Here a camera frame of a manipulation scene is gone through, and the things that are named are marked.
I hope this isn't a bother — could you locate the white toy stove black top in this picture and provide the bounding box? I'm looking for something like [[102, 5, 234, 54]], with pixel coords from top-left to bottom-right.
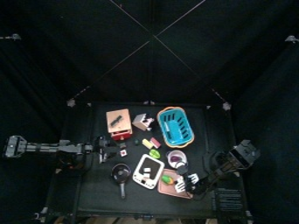
[[131, 153, 166, 191]]

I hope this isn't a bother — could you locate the pink cutting board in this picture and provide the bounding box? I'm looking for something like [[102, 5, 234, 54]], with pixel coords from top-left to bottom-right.
[[156, 168, 195, 200]]

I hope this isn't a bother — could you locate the white toy bowl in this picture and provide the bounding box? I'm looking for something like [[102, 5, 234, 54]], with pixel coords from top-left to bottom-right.
[[164, 149, 190, 170]]

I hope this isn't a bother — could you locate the printed label sticker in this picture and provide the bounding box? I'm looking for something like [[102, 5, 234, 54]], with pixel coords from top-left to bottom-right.
[[215, 187, 245, 213]]

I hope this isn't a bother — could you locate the wooden toy oven red drawer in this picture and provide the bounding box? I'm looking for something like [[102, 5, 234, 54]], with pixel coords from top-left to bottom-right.
[[106, 108, 135, 142]]

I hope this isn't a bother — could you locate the blue basket orange rim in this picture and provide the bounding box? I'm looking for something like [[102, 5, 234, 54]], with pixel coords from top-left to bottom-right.
[[155, 106, 197, 149]]

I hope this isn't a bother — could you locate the green orange toy vegetable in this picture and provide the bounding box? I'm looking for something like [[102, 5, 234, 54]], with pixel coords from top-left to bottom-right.
[[162, 173, 175, 186]]

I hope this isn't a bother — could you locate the pink toy block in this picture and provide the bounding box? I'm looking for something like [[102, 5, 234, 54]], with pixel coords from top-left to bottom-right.
[[150, 136, 163, 149]]

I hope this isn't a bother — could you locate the white pink toy box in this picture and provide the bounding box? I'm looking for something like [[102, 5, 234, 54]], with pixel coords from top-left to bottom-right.
[[131, 113, 155, 132]]

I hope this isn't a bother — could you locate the thin light cord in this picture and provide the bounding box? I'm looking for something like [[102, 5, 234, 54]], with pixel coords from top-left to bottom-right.
[[107, 0, 229, 103], [71, 0, 207, 101]]

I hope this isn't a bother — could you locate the black toy frying pan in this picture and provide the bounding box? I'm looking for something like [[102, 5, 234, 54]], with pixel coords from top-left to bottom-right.
[[110, 163, 134, 200]]

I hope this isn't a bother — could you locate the green lime toy slice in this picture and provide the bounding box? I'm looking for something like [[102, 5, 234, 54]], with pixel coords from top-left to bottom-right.
[[148, 148, 163, 160]]

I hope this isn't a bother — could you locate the yellow toy block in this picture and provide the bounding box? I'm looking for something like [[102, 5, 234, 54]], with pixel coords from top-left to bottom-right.
[[142, 138, 155, 151]]

